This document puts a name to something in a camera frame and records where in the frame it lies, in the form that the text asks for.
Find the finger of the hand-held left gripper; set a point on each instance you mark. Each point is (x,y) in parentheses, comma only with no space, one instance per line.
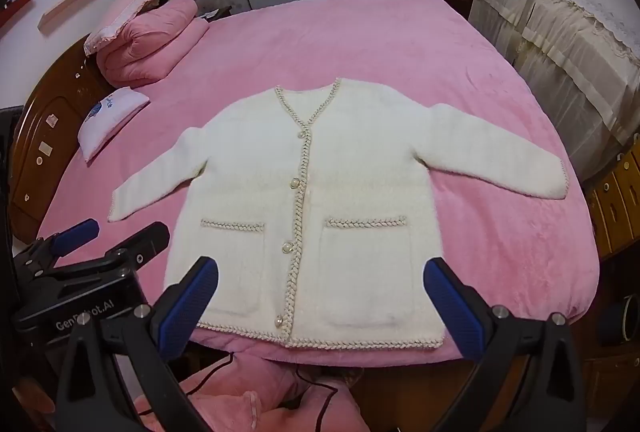
(75,233)
(145,242)

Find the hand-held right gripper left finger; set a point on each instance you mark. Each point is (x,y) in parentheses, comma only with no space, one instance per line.
(192,312)

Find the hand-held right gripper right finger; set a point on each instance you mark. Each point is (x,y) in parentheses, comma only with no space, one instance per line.
(450,312)

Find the white fluffy cardigan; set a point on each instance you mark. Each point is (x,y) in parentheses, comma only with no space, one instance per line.
(360,162)

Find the person's pink clothing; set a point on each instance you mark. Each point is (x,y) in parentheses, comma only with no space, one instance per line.
(250,394)

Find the small white printed pillow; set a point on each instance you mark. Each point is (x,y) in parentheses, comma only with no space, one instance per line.
(107,127)

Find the wooden bed headboard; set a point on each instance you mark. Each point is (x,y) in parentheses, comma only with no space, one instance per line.
(55,112)

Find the dark round object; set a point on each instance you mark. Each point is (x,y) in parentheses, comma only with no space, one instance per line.
(617,319)

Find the wooden drawer cabinet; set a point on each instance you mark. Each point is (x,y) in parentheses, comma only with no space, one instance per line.
(615,207)

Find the folded pink quilt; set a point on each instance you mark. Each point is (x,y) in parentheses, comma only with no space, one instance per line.
(150,44)

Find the pink lace-trimmed pillow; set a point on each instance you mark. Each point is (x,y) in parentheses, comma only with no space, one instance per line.
(120,12)

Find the pink bed blanket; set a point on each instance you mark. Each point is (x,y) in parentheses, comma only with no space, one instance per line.
(375,37)

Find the wooden wall shelf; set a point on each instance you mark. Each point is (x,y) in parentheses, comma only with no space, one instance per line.
(65,7)

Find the red wall shelf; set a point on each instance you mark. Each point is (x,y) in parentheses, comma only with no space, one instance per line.
(20,2)

